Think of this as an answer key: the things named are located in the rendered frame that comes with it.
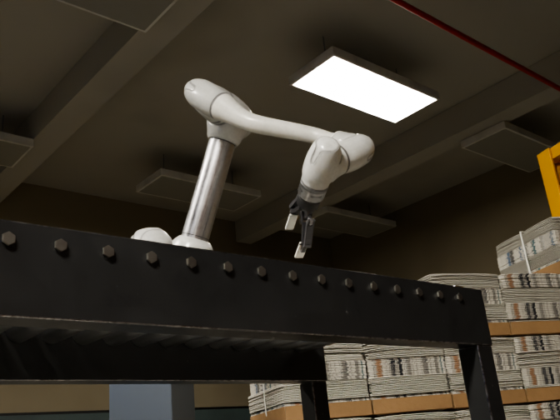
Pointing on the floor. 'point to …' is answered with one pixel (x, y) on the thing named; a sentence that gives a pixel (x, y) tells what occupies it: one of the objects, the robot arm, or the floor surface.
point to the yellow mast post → (551, 175)
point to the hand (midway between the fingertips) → (294, 240)
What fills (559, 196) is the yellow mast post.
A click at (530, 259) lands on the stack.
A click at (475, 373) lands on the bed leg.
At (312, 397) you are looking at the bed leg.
